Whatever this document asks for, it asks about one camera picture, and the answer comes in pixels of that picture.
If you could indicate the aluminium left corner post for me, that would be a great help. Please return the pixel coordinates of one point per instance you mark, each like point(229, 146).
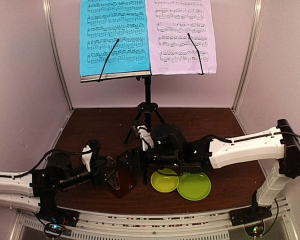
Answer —
point(57, 61)

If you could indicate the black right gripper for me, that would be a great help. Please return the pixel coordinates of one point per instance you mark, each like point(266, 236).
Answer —
point(132, 155)

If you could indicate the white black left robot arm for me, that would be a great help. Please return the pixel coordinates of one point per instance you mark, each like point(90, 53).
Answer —
point(57, 171)

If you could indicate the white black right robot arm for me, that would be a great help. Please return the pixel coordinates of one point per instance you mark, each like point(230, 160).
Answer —
point(166, 147)

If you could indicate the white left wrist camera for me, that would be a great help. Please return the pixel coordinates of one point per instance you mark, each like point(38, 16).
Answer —
point(86, 157)

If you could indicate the brown wooden metronome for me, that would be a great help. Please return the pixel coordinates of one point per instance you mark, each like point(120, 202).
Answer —
point(127, 181)

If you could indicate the lavender paper sheet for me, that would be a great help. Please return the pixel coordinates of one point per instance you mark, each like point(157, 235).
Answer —
point(181, 37)

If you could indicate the black perforated music stand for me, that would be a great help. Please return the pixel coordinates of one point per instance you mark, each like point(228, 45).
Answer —
point(145, 108)

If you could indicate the lime green plate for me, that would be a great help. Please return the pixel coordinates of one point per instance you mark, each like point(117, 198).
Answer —
point(194, 186)

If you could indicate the clear plastic metronome cover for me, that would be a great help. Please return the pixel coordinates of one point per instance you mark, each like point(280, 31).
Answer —
point(111, 175)

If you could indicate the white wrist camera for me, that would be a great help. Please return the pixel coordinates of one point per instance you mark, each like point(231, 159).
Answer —
point(143, 133)
point(86, 157)

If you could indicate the lime green bowl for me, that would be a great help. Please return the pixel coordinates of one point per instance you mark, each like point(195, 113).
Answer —
point(164, 181)

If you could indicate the blue sheet music paper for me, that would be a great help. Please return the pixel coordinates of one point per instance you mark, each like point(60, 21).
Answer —
point(113, 37)

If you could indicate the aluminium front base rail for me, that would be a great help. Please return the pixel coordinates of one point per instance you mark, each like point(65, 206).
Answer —
point(209, 225)

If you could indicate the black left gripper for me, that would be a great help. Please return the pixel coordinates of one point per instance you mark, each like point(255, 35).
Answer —
point(99, 178)

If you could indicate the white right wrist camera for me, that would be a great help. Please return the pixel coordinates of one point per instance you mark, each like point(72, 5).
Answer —
point(143, 133)

